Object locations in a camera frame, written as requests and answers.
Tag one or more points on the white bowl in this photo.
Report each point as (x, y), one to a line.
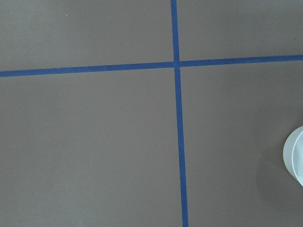
(293, 154)

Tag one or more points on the vertical blue tape strip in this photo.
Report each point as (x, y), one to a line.
(179, 114)

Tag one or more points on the horizontal blue tape strip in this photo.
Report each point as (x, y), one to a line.
(152, 65)

